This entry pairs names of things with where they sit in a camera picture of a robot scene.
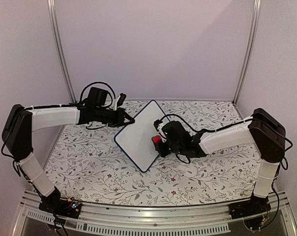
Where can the front aluminium rail frame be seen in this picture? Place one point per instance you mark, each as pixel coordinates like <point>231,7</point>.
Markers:
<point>111,220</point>

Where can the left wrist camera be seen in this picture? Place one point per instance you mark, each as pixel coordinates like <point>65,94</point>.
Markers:
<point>118,101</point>

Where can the right rear aluminium post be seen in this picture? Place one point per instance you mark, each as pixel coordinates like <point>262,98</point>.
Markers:
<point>249,49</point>

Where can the red whiteboard eraser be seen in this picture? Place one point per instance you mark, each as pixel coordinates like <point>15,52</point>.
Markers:
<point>156,139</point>

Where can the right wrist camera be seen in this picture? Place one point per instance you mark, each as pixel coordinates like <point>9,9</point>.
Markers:
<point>172,131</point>

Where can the left rear aluminium post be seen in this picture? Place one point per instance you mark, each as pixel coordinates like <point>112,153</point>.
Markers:
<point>59,48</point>

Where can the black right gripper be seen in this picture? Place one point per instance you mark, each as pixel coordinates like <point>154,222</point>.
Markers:
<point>163,152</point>

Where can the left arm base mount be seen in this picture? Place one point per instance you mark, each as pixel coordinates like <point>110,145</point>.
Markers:
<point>54,203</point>

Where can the aluminium post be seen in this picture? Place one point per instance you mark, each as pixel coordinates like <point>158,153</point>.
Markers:
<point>249,49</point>
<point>59,48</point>

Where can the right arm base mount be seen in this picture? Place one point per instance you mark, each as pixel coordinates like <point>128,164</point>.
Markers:
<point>255,205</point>

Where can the small whiteboard blue frame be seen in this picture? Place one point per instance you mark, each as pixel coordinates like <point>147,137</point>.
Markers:
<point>135,139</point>

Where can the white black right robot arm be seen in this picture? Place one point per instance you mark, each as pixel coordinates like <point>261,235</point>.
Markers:
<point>260,130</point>

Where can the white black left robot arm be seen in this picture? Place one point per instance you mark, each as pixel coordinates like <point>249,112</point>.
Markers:
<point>23,123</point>

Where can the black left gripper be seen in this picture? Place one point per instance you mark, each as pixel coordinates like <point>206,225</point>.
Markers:
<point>120,120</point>

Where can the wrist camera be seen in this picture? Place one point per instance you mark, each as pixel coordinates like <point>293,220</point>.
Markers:
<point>172,131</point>
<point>118,101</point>

